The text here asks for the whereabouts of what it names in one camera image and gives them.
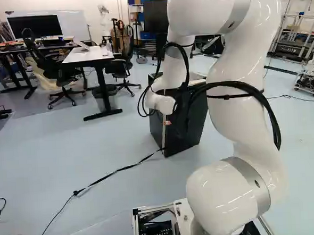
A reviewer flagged black mini fridge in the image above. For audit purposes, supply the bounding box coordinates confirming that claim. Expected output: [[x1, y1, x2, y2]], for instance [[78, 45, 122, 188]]
[[146, 69, 212, 159]]

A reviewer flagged white desk with black legs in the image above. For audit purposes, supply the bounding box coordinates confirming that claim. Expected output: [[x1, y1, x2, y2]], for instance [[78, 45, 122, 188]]
[[61, 44, 124, 123]]

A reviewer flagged white tilted stand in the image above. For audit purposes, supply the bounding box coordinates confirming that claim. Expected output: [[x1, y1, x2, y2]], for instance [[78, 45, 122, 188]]
[[73, 36, 91, 53]]

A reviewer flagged black office chair with headrest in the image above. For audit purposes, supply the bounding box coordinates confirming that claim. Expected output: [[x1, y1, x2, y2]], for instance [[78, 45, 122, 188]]
[[20, 24, 88, 112]]

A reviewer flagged wheeled equipment cart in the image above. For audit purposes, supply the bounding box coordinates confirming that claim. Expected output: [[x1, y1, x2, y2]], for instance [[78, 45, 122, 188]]
[[291, 51, 314, 99]]

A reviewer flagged large black monitor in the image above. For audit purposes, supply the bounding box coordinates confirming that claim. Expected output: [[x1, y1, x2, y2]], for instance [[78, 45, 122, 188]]
[[6, 14, 64, 43]]

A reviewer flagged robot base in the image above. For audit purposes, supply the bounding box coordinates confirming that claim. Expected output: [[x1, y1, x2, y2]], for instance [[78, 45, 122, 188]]
[[131, 192, 276, 235]]

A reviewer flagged dark desk with black legs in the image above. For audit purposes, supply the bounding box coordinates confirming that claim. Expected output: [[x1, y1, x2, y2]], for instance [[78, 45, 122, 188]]
[[0, 40, 43, 102]]

